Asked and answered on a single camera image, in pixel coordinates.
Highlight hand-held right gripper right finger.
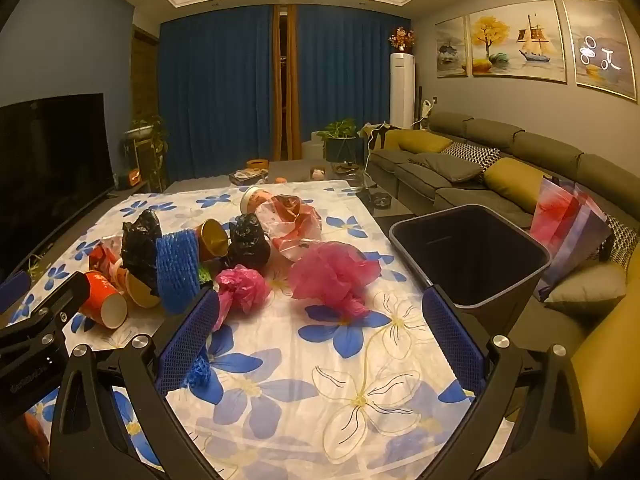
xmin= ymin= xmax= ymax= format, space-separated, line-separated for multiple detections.
xmin=422 ymin=285 xmax=593 ymax=480

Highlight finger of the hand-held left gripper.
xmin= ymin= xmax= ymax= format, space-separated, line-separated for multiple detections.
xmin=0 ymin=270 xmax=31 ymax=311
xmin=30 ymin=272 xmax=92 ymax=335

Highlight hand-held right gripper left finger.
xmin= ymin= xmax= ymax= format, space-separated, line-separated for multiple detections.
xmin=50 ymin=287 xmax=221 ymax=480

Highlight red paper cup white inside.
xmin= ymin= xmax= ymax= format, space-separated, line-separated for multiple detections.
xmin=75 ymin=270 xmax=129 ymax=330

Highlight blue foam net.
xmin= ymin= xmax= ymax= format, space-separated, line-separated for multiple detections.
xmin=155 ymin=227 xmax=201 ymax=316

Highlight small pink plastic bag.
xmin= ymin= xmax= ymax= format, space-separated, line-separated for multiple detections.
xmin=215 ymin=266 xmax=273 ymax=331

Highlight large black plastic bag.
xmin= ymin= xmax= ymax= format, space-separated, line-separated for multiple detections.
xmin=121 ymin=209 xmax=163 ymax=296

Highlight dark grey trash bin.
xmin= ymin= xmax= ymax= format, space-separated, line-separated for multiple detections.
xmin=389 ymin=204 xmax=552 ymax=341

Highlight small black plastic bag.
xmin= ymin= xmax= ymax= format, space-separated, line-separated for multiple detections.
xmin=227 ymin=212 xmax=273 ymax=271

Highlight large pink plastic bag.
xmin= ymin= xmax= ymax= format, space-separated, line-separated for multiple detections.
xmin=287 ymin=241 xmax=383 ymax=318

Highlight red white plastic bag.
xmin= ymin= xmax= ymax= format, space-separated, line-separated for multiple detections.
xmin=255 ymin=192 xmax=323 ymax=263

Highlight blue floral tablecloth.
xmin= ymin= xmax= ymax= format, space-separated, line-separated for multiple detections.
xmin=0 ymin=180 xmax=481 ymax=480

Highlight black television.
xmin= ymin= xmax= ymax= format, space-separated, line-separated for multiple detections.
xmin=0 ymin=92 xmax=117 ymax=281

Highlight plump grey cushion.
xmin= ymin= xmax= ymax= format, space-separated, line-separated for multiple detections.
xmin=542 ymin=260 xmax=628 ymax=318

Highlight pink purple gift bag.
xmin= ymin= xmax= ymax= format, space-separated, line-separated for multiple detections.
xmin=530 ymin=177 xmax=613 ymax=301

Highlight small white cup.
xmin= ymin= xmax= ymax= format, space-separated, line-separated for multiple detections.
xmin=239 ymin=186 xmax=273 ymax=216

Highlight plump yellow cushion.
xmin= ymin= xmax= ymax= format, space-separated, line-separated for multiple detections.
xmin=482 ymin=157 xmax=556 ymax=213

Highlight flat grey cushion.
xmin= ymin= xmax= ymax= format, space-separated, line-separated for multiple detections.
xmin=409 ymin=152 xmax=483 ymax=183

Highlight snack package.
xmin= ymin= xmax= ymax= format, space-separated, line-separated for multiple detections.
xmin=229 ymin=169 xmax=271 ymax=185

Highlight glass kettle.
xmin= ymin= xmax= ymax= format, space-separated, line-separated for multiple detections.
xmin=345 ymin=170 xmax=375 ymax=196

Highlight trailing plant on stand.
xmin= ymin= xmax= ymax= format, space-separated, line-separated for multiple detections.
xmin=122 ymin=115 xmax=168 ymax=193

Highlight black white patterned cushion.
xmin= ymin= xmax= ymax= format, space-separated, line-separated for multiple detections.
xmin=442 ymin=141 xmax=502 ymax=181

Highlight black white houndstooth cushion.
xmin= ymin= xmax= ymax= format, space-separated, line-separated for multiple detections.
xmin=597 ymin=212 xmax=640 ymax=268

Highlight flat yellow cushion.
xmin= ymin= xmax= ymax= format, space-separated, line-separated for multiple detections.
xmin=397 ymin=130 xmax=453 ymax=155

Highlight grey coffee table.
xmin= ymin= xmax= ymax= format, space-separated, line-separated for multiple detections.
xmin=165 ymin=159 xmax=421 ymax=231

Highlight grey and yellow sofa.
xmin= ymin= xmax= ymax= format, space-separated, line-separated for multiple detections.
xmin=367 ymin=110 xmax=640 ymax=471

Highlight brown wooden screen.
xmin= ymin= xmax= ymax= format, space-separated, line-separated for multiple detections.
xmin=132 ymin=25 xmax=161 ymax=171

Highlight beige black tote bag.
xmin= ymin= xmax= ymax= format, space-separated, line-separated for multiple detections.
xmin=359 ymin=122 xmax=401 ymax=151

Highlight potted plant dark green pot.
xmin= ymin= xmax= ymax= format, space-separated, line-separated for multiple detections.
xmin=316 ymin=119 xmax=358 ymax=162

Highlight white stool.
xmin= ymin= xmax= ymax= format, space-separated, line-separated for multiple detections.
xmin=301 ymin=130 xmax=328 ymax=161

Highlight blue curtain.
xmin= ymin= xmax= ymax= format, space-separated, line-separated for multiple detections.
xmin=159 ymin=5 xmax=276 ymax=183
xmin=297 ymin=4 xmax=412 ymax=156

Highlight white standing air conditioner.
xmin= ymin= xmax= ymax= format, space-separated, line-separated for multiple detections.
xmin=390 ymin=52 xmax=417 ymax=128

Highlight orange curtain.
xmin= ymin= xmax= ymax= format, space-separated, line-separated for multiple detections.
xmin=287 ymin=4 xmax=301 ymax=158

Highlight small landscape painting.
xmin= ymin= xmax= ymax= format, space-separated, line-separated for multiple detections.
xmin=435 ymin=16 xmax=470 ymax=79

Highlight orange flower arrangement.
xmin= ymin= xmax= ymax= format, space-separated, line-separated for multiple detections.
xmin=389 ymin=25 xmax=416 ymax=54

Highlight sailing ship painting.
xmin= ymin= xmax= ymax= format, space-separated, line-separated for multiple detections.
xmin=466 ymin=0 xmax=568 ymax=83

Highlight grey purple framed painting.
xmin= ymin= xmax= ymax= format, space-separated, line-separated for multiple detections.
xmin=562 ymin=0 xmax=638 ymax=103

